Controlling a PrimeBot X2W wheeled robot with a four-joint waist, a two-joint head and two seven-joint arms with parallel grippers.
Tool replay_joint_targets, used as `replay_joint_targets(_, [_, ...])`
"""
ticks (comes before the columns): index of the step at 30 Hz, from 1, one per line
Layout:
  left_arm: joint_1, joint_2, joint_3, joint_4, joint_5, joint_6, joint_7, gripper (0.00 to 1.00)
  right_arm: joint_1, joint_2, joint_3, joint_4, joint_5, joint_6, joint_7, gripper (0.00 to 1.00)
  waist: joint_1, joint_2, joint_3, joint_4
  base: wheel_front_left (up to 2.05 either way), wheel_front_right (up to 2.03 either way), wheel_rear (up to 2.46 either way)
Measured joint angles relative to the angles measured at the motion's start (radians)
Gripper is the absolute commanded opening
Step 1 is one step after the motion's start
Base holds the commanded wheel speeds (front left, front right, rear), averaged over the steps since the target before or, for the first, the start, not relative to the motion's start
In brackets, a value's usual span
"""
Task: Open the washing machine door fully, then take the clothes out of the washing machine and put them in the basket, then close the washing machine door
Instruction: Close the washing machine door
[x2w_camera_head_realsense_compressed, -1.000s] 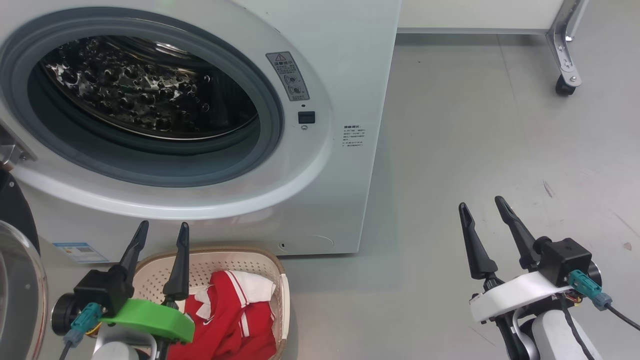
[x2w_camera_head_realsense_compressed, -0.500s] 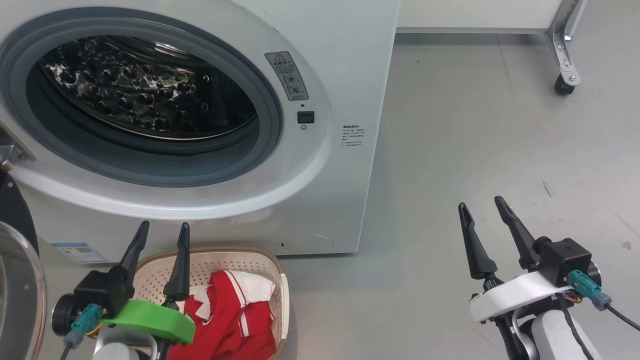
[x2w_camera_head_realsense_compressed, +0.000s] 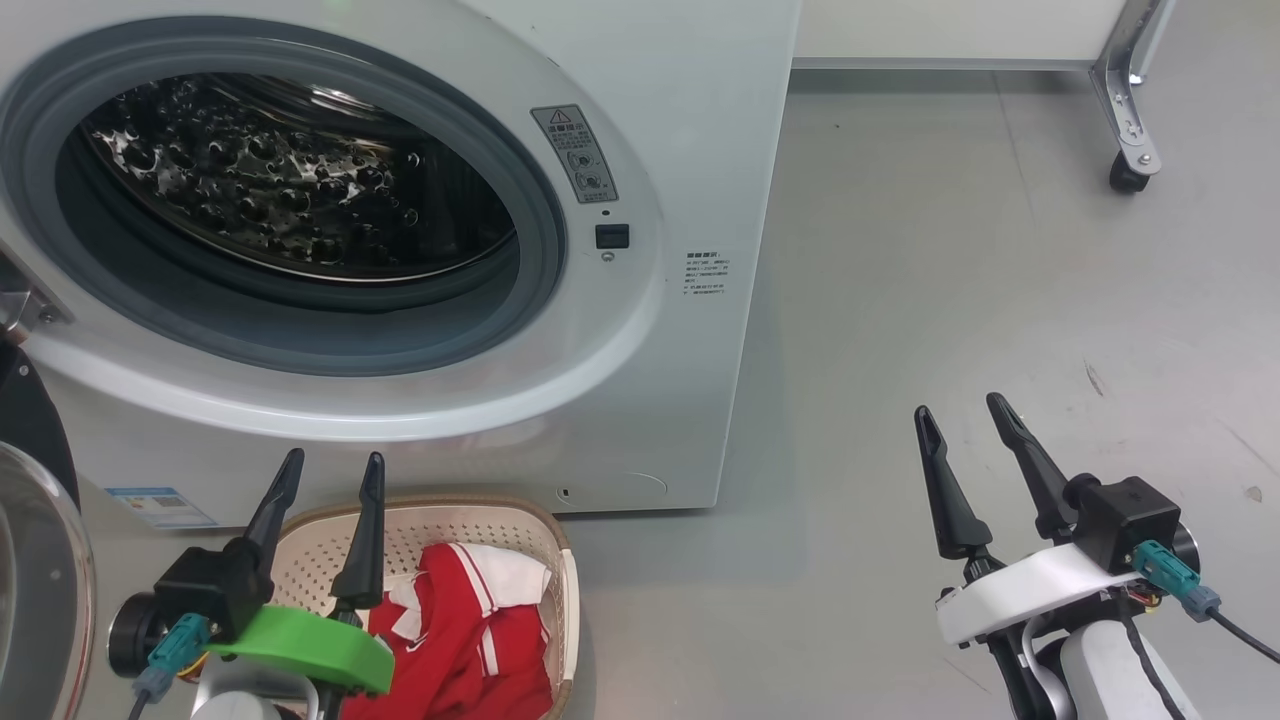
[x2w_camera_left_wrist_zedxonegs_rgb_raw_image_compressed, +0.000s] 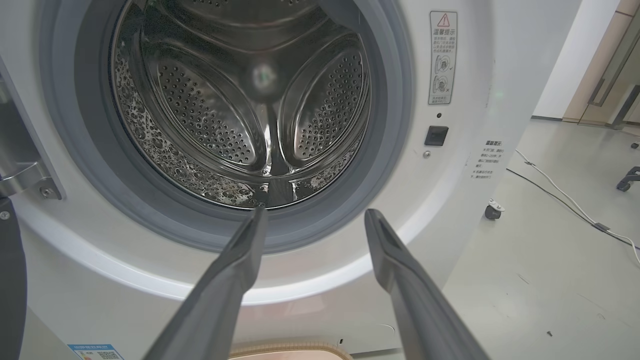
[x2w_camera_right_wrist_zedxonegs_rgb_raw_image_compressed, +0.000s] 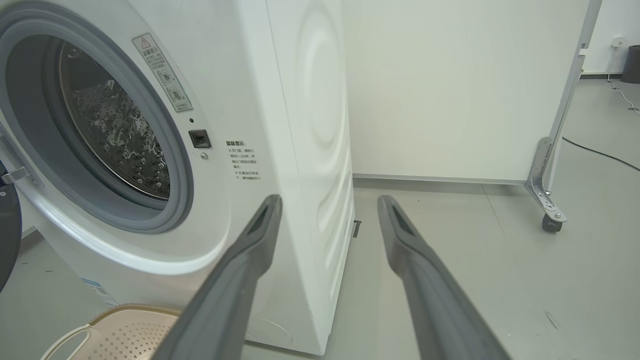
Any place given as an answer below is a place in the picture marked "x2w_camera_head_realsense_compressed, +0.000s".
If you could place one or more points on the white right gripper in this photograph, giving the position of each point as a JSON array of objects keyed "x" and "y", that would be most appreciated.
[{"x": 1020, "y": 590}]

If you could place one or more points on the white board panel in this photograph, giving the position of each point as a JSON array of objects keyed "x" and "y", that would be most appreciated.
[{"x": 950, "y": 30}]

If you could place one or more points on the metal door hinge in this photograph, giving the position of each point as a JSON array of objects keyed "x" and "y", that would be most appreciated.
[{"x": 25, "y": 305}]

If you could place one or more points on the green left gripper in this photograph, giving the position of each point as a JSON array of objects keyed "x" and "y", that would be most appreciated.
[{"x": 320, "y": 650}]

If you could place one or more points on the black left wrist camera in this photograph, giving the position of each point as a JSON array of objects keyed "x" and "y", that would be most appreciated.
[{"x": 200, "y": 590}]

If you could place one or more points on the steel washer drum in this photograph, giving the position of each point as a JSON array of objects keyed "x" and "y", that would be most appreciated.
[{"x": 300, "y": 180}]

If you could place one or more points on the black caster wheel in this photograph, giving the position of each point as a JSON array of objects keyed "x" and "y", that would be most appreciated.
[{"x": 1128, "y": 175}]

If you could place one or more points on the black rimmed glass washer door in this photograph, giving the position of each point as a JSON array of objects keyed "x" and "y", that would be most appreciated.
[{"x": 30, "y": 420}]

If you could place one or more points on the round filter cover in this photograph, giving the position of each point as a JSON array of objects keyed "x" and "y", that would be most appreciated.
[{"x": 620, "y": 488}]

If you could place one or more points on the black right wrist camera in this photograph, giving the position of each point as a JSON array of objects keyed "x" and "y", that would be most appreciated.
[{"x": 1125, "y": 520}]

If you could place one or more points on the metal frame leg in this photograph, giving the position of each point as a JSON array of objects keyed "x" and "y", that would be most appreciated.
[{"x": 1130, "y": 90}]

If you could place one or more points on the blue energy label sticker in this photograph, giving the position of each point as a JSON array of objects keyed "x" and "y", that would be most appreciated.
[{"x": 160, "y": 507}]

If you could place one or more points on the cream perforated laundry basket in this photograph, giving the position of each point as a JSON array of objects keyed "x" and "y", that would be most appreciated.
[{"x": 540, "y": 600}]

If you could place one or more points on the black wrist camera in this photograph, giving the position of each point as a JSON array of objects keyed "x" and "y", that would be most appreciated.
[
  {"x": 200, "y": 590},
  {"x": 1125, "y": 520}
]

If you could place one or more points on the grey warning sticker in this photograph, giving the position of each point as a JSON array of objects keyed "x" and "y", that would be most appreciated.
[{"x": 575, "y": 155}]

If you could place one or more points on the red and white garment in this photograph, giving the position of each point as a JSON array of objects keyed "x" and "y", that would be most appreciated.
[{"x": 470, "y": 650}]

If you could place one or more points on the white front-load washing machine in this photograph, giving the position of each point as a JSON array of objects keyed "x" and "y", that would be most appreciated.
[{"x": 700, "y": 400}]

